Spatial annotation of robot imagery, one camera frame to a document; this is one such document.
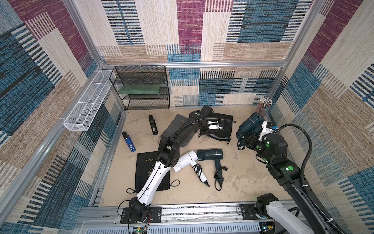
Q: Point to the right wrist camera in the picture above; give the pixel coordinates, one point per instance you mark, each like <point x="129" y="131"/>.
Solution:
<point x="267" y="128"/>

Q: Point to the black hair dryer bag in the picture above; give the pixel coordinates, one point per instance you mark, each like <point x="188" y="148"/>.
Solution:
<point x="219" y="135"/>

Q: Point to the black bag front left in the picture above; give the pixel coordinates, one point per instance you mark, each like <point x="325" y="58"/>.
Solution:
<point x="145" y="164"/>

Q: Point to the white wire mesh basket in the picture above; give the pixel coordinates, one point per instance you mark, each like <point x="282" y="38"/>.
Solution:
<point x="83" y="113"/>

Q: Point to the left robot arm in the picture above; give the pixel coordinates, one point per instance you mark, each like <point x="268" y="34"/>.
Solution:
<point x="168" y="155"/>

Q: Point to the black wire mesh shelf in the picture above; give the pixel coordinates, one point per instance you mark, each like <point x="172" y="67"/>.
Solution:
<point x="142" y="75"/>

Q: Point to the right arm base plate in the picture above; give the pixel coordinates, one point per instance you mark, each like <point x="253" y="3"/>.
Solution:
<point x="261" y="211"/>

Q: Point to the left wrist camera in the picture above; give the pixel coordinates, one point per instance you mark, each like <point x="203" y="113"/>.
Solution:
<point x="215" y="125"/>

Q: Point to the green tray on shelf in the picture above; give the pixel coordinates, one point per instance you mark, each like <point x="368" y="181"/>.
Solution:
<point x="139" y="89"/>

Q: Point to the grey hair dryer bag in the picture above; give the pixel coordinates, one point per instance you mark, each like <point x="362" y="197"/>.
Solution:
<point x="178" y="122"/>

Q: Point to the striped pencil cup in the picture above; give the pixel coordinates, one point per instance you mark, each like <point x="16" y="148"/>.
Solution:
<point x="264" y="105"/>

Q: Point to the white hair dryer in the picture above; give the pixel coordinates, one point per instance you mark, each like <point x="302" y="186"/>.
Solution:
<point x="190" y="159"/>

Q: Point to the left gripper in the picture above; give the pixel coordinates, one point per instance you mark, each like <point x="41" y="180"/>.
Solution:
<point x="209" y="122"/>

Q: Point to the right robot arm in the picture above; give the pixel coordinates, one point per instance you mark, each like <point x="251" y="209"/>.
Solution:
<point x="272" y="151"/>

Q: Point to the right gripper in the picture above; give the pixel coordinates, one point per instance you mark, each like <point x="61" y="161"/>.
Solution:
<point x="251" y="137"/>

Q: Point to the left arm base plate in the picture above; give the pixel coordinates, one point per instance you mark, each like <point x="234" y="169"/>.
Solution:
<point x="152" y="214"/>

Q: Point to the dark green hair dryer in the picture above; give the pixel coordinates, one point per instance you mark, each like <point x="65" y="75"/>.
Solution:
<point x="215" y="155"/>
<point x="252" y="125"/>

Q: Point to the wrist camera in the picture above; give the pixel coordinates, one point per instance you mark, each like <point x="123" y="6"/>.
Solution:
<point x="267" y="128"/>
<point x="215" y="125"/>

